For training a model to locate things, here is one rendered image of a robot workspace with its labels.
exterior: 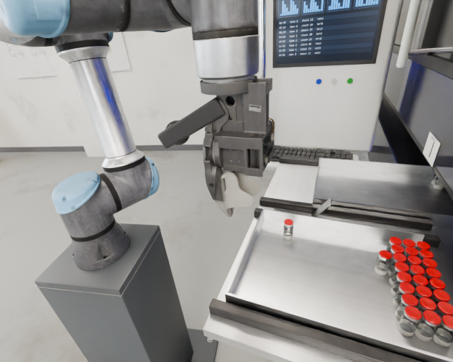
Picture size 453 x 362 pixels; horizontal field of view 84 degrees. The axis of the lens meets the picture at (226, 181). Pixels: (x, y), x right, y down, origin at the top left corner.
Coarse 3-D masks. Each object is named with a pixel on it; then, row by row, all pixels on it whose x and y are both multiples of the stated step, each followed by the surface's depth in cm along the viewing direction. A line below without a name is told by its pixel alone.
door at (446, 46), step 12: (432, 0) 77; (444, 0) 68; (432, 12) 76; (444, 12) 67; (432, 24) 75; (444, 24) 66; (432, 36) 74; (444, 36) 65; (420, 48) 83; (444, 48) 64
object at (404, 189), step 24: (336, 168) 86; (360, 168) 84; (384, 168) 81; (408, 168) 78; (336, 192) 74; (360, 192) 72; (384, 192) 72; (408, 192) 71; (432, 192) 70; (408, 216) 60; (432, 216) 58
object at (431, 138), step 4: (428, 136) 65; (432, 136) 62; (428, 140) 65; (432, 140) 62; (436, 140) 60; (428, 144) 64; (432, 144) 62; (436, 144) 59; (424, 148) 66; (428, 148) 64; (436, 148) 59; (424, 152) 66; (428, 152) 64; (432, 152) 61; (436, 152) 59; (428, 156) 64; (432, 156) 61; (428, 160) 63; (432, 160) 61; (432, 164) 60
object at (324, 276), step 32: (256, 224) 59; (320, 224) 60; (352, 224) 57; (256, 256) 55; (288, 256) 54; (320, 256) 53; (352, 256) 52; (256, 288) 48; (288, 288) 47; (320, 288) 47; (352, 288) 46; (384, 288) 46; (288, 320) 41; (320, 320) 38; (352, 320) 41; (384, 320) 41; (416, 352) 34; (448, 352) 36
